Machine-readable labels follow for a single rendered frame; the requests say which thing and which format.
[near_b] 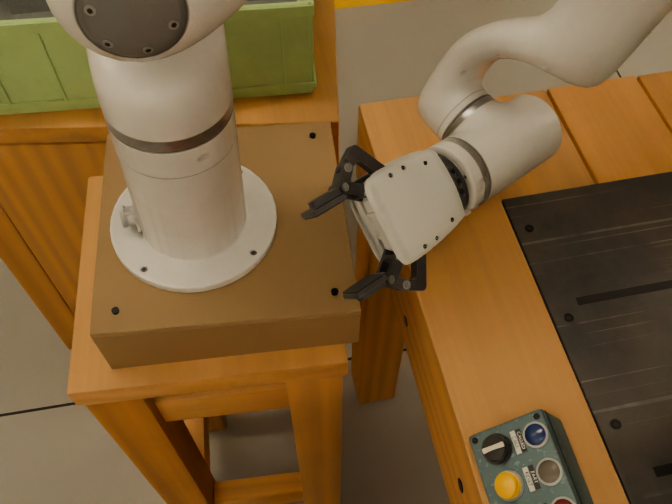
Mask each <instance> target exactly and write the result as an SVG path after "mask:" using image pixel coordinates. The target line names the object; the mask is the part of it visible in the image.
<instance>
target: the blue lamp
mask: <svg viewBox="0 0 672 504"><path fill-rule="evenodd" d="M545 437H546V432H545V430H544V428H543V427H542V426H541V425H539V424H531V425H529V426H528V427H527V428H526V430H525V439H526V441H527V442H528V443H529V444H531V445H540V444H541V443H543V441H544V440H545Z"/></svg>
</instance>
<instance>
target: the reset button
mask: <svg viewBox="0 0 672 504"><path fill-rule="evenodd" d="M494 486H495V490H496V492H497V494H498V495H499V496H500V497H502V498H505V499H513V498H515V497H517V496H518V495H519V493H520V491H521V482H520V479H519V478H518V476H517V475H515V474H514V473H511V472H507V471H506V472H502V473H500V474H499V475H498V476H497V477H496V479H495V483H494Z"/></svg>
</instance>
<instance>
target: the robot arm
mask: <svg viewBox="0 0 672 504"><path fill-rule="evenodd" d="M247 1H248V0H46V2H47V4H48V6H49V8H50V11H51V13H52V14H53V15H54V17H55V18H56V20H57V21H58V22H59V24H60V25H61V26H62V28H63V29H64V30H65V31H66V32H67V33H68V34H69V35H71V36H72V37H73V38H74V39H75V40H76V41H77V42H78V43H80V44H81V45H83V46H84V47H86V52H87V57H88V62H89V67H90V71H91V75H92V80H93V84H94V87H95V91H96V94H97V97H98V101H99V104H100V107H101V110H102V113H103V116H104V119H105V122H106V124H107V128H108V131H109V134H110V137H111V140H112V143H113V145H114V149H115V152H116V155H117V158H118V161H119V164H120V167H121V170H122V173H123V176H124V179H125V182H126V185H127V188H126V189H125V190H124V192H123V193H122V194H121V195H120V197H119V199H118V201H117V203H116V205H115V206H114V209H113V213H112V216H111V222H110V234H111V241H112V244H113V246H114V249H115V251H116V254H117V256H118V258H119V260H120V261H121V263H122V264H123V265H124V267H125V268H126V269H127V270H128V271H129V272H130V273H131V274H132V275H133V276H135V277H136V278H138V279H139V280H141V281H143V282H144V283H146V284H148V285H151V286H153V287H156V288H158V289H162V290H167V291H171V292H182V293H193V292H204V291H209V290H213V289H217V288H220V287H223V286H225V285H228V284H230V283H233V282H235V281H236V280H238V279H240V278H242V277H243V276H245V275H246V274H248V273H249V272H250V271H251V270H252V269H254V268H255V267H256V266H257V265H258V264H259V263H260V262H261V260H262V259H263V258H264V257H265V256H266V254H267V252H268V251H269V249H270V247H271V246H272V243H273V240H274V237H275V234H276V228H277V213H276V205H275V202H274V199H273V196H272V194H271V192H270V191H269V189H268V187H267V186H266V185H265V183H264V182H263V181H262V180H261V179H260V178H259V177H258V176H257V175H256V174H254V173H253V172H252V171H250V170H249V169H247V168H245V167H243V166H241V162H240V154H239V145H238V137H237V129H236V119H235V110H234V102H233V93H232V85H231V76H230V68H229V60H228V52H227V44H226V37H225V29H224V22H225V21H226V20H228V19H229V18H230V17H231V16H232V15H233V14H234V13H235V12H236V11H238V10H239V9H240V8H241V7H242V6H243V5H244V4H245V3H246V2H247ZM671 9H672V0H558V1H557V2H556V3H555V5H554V6H553V7H552V8H551V9H550V10H549V11H547V12H545V13H543V14H541V15H537V16H526V17H515V18H509V19H504V20H499V21H495V22H492V23H488V24H485V25H482V26H480V27H478V28H476V29H473V30H471V31H470V32H468V33H466V34H465V35H463V36H462V37H461V38H459V39H458V40H457V41H456V42H455V43H454V44H453V45H452V46H451V47H450V48H449V50H448V51H447V52H446V53H445V55H444V56H443V58H442V59H441V60H440V62H439V63H438V65H437V66H436V68H435V69H434V71H433V72H432V74H431V75H430V77H429V79H428V80H427V82H426V83H425V85H424V87H423V89H422V91H421V93H420V95H419V98H418V102H417V110H418V113H419V115H420V117H421V118H422V120H423V121H424V123H425V124H426V125H427V126H428V127H429V128H430V129H431V131H432V132H433V133H434V134H435V135H436V136H437V137H438V138H439V139H440V140H441V141H440V142H438V143H436V144H435V145H433V146H431V147H430V148H428V149H427V150H420V151H416V152H412V153H409V154H407V155H404V156H401V157H399V158H397V159H395V160H392V161H390V162H388V163H386V164H384V165H383V164H382V163H380V162H379V161H378V160H376V159H375V158H374V157H372V156H371V155H370V154H368V153H367V152H366V151H364V150H363V149H362V148H360V147H359V146H358V145H352V146H350V147H348V148H347V149H346V150H345V152H344V154H343V156H342V158H341V160H340V163H339V165H337V166H336V169H335V173H334V177H333V181H332V185H331V186H330V187H329V189H328V191H327V192H325V193H324V194H322V195H320V196H319V197H317V198H315V199H313V200H312V201H310V202H308V205H309V207H310V209H308V210H306V211H305V212H303V213H301V216H302V218H303V219H305V220H307V219H311V218H316V217H318V216H320V215H322V214H323V213H325V212H327V211H328V210H330V209H332V208H333V207H335V206H337V205H338V204H340V203H342V202H343V201H345V199H347V200H348V202H349V205H350V207H351V209H352V211H353V213H354V215H355V217H356V219H357V221H358V223H359V225H360V227H361V229H362V231H363V233H364V235H365V237H366V239H367V241H368V243H369V245H370V247H371V249H372V251H373V253H374V255H375V256H376V258H377V259H378V261H379V262H380V263H379V266H378V269H377V271H376V274H369V275H367V276H365V277H364V278H362V279H361V280H359V281H358V282H356V283H355V284H353V285H352V286H350V287H349V288H348V289H346V290H345V291H343V292H342V293H343V294H342V295H343V297H344V299H357V300H358V301H363V300H365V299H367V298H369V297H370V296H372V295H373V294H375V293H376V292H377V291H379V290H380V289H382V288H383V287H387V288H390V289H393V290H396V291H424V290H425V289H426V287H427V276H426V253H427V252H428V251H430V250H431V249H432V248H433V247H434V246H436V245H437V244H438V243H439V242H440V241H442V240H443V239H444V238H445V237H446V236H447V235H448V234H449V233H450V232H451V231H452V230H453V229H454V228H455V227H456V226H457V225H458V223H459V222H460V221H461V220H462V219H463V217H464V216H467V215H469V214H470V213H471V212H472V211H471V210H473V209H475V208H477V207H479V205H481V204H483V203H484V202H486V201H487V200H489V199H490V198H491V197H493V196H494V195H496V194H497V193H499V192H500V191H502V190H503V189H505V188H506V187H508V186H509V185H511V184H512V183H514V182H515V181H517V180H518V179H520V178H521V177H522V176H524V175H525V174H527V173H528V172H530V171H531V170H533V169H534V168H536V167H537V166H539V165H540V164H542V163H543V162H545V161H546V160H548V159H549V158H551V157H552V156H553V155H554V154H555V153H556V152H557V151H558V149H559V147H560V145H561V141H562V129H561V124H560V121H559V119H558V117H557V115H556V113H555V112H554V110H553V109H552V108H551V107H550V105H549V104H547V103H546V102H545V101H544V100H542V99H540V98H538V97H536V96H533V95H528V94H523V95H518V96H516V97H514V98H512V99H510V100H509V101H507V102H500V101H497V100H496V99H494V98H493V97H492V96H491V95H490V94H489V93H488V92H487V91H486V90H485V89H484V88H483V86H482V79H483V76H484V75H485V73H486V71H487V70H488V69H489V68H490V66H491V65H492V64H493V63H494V62H495V61H497V60H499V59H513V60H518V61H521V62H524V63H527V64H529V65H532V66H534V67H536V68H538V69H541V70H543V71H545V72H547V73H549V74H551V75H553V76H555V77H557V78H559V79H561V80H563V81H565V82H567V83H569V84H572V85H575V86H578V87H584V88H589V87H594V86H597V85H599V84H601V83H603V82H604V81H605V80H607V79H608V78H609V77H610V76H611V75H612V74H613V73H615V72H616V71H617V70H618V68H619V67H620V66H621V65H622V64H623V63H624V62H625V61H626V60H627V59H628V57H629V56H630V55H631V54H632V53H633V52H634V51H635V50H636V48H637V47H638V46H639V45H640V44H641V43H642V42H643V41H644V39H645V38H646V37H647V36H648V35H649V34H650V33H651V32H652V30H653V29H654V28H655V27H656V26H657V25H658V24H659V23H660V22H661V20H662V19H663V18H664V17H665V16H666V15H667V14H668V13H669V12H670V10H671ZM355 164H357V165H358V166H360V167H361V168H362V169H364V170H365V171H366V172H368V173H367V174H365V175H363V176H361V177H359V178H358V179H356V180H354V181H353V182H351V177H352V173H353V167H354V165H355ZM403 264H405V265H408V264H411V277H410V278H409V279H405V278H402V277H399V275H400V272H401V269H402V266H403Z"/></svg>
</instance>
